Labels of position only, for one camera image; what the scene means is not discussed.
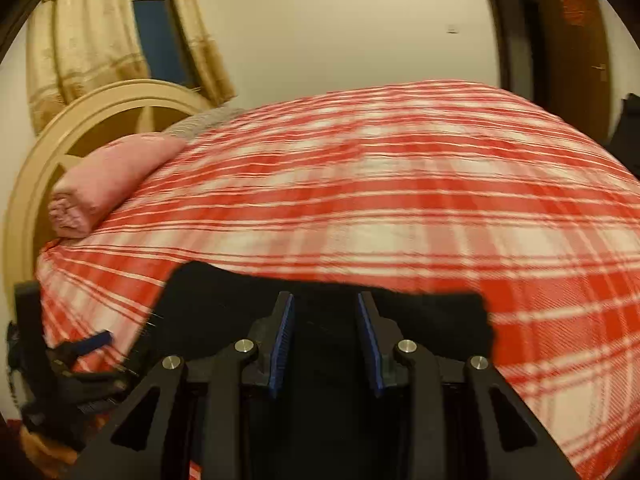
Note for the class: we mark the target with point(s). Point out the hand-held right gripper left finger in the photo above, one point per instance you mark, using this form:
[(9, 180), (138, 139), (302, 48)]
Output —
[(282, 332)]

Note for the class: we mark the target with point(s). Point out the black pants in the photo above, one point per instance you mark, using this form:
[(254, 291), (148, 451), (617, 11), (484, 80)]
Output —
[(325, 315)]

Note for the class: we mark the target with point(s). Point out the brown wooden door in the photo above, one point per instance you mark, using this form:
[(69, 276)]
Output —
[(575, 75)]

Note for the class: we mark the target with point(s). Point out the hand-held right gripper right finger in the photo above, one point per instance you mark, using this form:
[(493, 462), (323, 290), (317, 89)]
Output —
[(369, 337)]

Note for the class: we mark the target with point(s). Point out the dark wooden door frame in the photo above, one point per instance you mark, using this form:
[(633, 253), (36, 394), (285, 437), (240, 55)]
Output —
[(507, 35)]

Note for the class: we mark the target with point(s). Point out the grey striped pillow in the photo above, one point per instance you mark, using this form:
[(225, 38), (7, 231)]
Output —
[(205, 121)]

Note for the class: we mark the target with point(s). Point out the dark bag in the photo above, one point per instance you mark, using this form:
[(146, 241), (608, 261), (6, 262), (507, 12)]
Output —
[(627, 135)]

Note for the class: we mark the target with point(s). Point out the wide beige floral curtain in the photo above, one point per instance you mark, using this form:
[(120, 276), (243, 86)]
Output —
[(85, 35)]

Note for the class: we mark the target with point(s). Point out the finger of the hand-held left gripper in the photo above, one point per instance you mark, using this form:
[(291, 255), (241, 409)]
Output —
[(102, 384), (92, 342)]

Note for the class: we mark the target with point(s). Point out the red paper door decoration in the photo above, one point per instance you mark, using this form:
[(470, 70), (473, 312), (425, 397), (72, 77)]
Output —
[(573, 8)]

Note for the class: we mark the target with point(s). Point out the red plaid bed sheet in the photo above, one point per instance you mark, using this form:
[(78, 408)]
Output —
[(400, 185)]

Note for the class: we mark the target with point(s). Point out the cream and brown headboard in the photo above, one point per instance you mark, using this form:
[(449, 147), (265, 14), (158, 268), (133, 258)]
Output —
[(40, 180)]

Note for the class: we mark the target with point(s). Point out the pink rolled blanket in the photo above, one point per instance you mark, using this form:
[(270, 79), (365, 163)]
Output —
[(110, 175)]

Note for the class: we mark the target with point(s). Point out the narrow beige floral curtain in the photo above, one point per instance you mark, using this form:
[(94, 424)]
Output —
[(200, 35)]

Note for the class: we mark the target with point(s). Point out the window with blue pane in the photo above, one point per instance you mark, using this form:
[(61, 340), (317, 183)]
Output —
[(160, 35)]

